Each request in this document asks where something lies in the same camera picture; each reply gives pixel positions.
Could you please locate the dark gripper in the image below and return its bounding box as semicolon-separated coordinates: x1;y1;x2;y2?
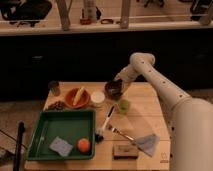
105;80;122;100

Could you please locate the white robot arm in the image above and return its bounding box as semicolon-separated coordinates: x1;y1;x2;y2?
114;52;213;171

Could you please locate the green pepper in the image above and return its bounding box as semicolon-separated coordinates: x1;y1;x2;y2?
118;99;130;114

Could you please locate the orange bowl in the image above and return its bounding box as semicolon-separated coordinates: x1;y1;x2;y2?
64;88;90;109

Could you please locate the white round container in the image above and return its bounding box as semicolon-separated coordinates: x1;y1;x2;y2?
91;91;105;107

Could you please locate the yellow banana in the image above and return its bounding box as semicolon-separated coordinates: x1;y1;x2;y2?
73;87;85;106

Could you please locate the metal fork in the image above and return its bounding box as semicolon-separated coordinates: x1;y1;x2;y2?
107;125;134;142

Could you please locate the green plastic tray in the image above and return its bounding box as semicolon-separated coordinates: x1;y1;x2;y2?
27;110;95;161

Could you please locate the dark grape bunch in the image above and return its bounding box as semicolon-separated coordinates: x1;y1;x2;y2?
47;101;66;110

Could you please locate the brown wooden block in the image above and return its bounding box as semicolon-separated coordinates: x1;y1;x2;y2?
113;145;138;159

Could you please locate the orange ball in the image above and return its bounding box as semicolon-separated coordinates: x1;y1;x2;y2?
77;138;91;153

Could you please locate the blue cloth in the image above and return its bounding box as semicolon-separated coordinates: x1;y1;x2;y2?
135;134;160;157

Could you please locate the blue sponge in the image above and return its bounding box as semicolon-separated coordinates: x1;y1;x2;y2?
49;137;73;157

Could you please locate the white handled brush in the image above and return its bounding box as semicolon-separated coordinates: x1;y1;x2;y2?
95;106;115;142

